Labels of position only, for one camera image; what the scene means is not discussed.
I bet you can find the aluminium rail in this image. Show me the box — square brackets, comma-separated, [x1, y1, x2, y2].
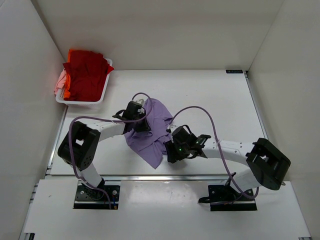
[45, 174, 283, 182]

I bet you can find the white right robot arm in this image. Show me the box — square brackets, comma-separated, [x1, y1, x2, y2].
[164, 125, 291, 200]

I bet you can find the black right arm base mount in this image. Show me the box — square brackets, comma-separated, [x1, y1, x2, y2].
[197, 181, 258, 212]

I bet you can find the dark label on table edge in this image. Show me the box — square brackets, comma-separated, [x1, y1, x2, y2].
[225, 69, 243, 74]

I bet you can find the pink t shirt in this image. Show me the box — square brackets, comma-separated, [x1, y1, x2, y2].
[54, 69, 71, 99]

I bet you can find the dark red t shirt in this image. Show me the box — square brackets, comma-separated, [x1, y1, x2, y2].
[69, 49, 114, 102]

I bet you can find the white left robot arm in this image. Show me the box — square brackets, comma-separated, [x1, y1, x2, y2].
[57, 100, 153, 200]

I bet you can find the purple t shirt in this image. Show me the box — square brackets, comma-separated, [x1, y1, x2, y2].
[124, 98, 173, 169]

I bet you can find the white plastic basket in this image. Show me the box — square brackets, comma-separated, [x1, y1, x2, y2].
[55, 73, 110, 108]

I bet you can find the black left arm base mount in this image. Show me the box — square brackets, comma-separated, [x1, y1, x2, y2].
[73, 181, 121, 210]

